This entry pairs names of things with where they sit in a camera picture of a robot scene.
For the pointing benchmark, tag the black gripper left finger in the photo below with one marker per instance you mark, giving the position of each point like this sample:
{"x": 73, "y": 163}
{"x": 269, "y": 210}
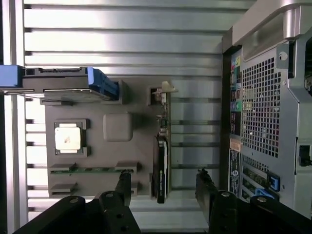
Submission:
{"x": 114, "y": 214}

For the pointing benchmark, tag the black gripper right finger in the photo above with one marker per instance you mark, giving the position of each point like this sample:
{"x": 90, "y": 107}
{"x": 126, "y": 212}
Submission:
{"x": 224, "y": 214}

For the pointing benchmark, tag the blue slot retainer clip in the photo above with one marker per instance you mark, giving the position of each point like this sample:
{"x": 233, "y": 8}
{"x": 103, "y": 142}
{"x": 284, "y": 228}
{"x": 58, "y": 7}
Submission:
{"x": 273, "y": 184}
{"x": 264, "y": 194}

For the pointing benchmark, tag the grey plastic parts rack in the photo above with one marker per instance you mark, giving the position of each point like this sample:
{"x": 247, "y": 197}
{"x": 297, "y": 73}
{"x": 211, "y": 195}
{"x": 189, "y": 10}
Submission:
{"x": 141, "y": 151}

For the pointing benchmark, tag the green RAM stick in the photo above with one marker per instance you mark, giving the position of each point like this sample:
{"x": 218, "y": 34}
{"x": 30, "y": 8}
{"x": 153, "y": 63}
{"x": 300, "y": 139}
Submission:
{"x": 97, "y": 169}

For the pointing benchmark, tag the hard disk with blue caddy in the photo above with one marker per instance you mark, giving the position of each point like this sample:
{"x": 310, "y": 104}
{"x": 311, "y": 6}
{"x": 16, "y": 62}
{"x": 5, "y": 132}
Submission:
{"x": 61, "y": 78}

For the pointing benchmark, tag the grey open PC case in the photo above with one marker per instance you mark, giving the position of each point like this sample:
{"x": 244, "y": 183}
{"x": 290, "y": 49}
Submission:
{"x": 260, "y": 97}

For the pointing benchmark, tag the silver CPU chip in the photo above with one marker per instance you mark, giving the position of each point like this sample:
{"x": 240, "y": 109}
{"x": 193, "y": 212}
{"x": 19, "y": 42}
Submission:
{"x": 68, "y": 137}

